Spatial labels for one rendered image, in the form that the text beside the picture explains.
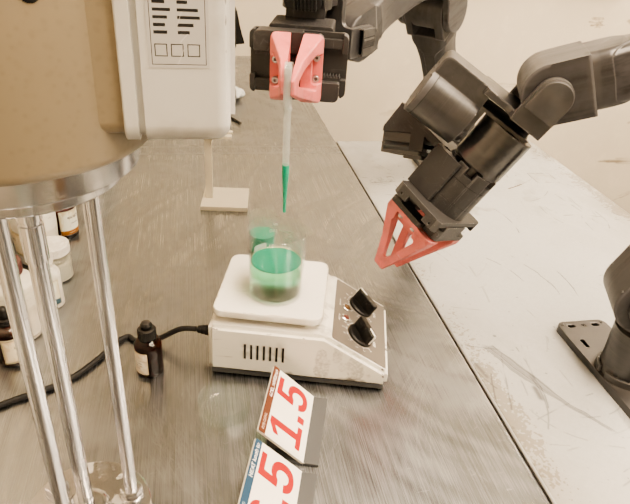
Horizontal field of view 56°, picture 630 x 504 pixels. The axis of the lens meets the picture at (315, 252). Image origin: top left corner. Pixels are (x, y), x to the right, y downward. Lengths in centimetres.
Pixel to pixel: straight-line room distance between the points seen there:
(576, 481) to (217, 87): 56
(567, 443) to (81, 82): 61
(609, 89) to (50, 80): 51
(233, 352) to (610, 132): 226
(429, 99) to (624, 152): 225
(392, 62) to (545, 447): 172
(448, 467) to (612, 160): 228
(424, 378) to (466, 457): 12
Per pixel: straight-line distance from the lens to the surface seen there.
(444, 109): 61
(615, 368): 78
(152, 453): 63
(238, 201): 105
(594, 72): 61
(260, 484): 56
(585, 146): 270
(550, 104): 60
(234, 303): 66
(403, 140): 68
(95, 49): 20
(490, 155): 63
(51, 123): 20
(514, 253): 101
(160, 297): 83
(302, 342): 65
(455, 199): 64
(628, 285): 71
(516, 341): 82
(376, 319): 74
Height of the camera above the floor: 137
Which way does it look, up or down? 31 degrees down
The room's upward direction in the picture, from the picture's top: 4 degrees clockwise
